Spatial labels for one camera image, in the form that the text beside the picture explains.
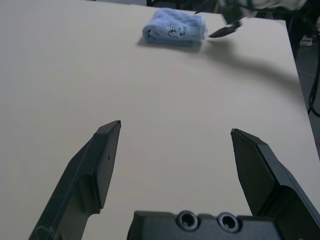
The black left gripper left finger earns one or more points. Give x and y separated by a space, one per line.
82 185

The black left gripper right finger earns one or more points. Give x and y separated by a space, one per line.
270 182

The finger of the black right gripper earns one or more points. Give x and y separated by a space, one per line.
225 30
202 10

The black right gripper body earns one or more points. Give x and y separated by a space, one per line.
235 10

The blue towel with white edge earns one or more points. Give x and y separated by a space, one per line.
172 27

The white shoe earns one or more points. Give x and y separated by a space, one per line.
306 40

